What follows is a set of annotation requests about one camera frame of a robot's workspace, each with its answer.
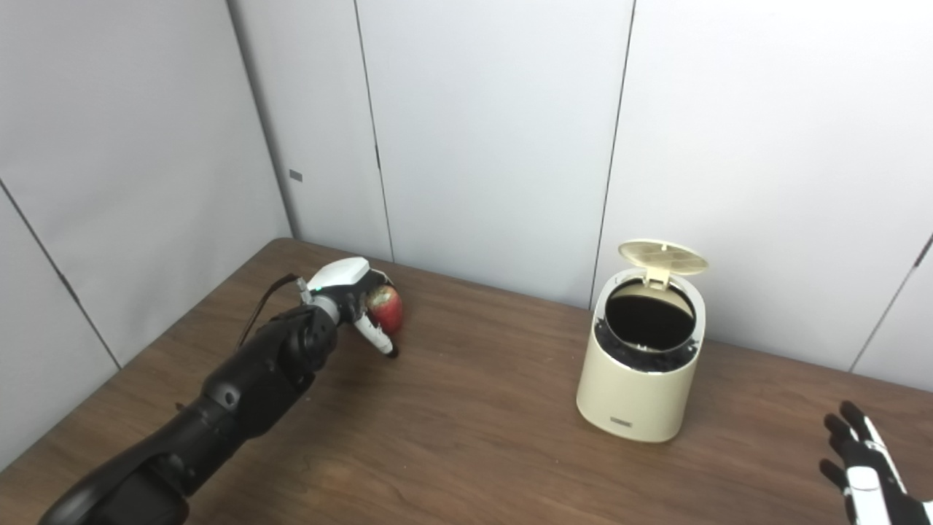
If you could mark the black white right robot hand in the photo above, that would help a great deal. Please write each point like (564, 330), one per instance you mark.
(871, 488)

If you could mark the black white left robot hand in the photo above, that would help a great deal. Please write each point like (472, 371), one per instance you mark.
(339, 277)

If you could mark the red apple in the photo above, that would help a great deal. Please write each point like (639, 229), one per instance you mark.
(388, 310)

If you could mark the cream-colored bin body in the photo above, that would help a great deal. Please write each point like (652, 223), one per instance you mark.
(634, 394)

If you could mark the cream-colored round bin lid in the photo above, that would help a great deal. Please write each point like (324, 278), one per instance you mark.
(663, 257)

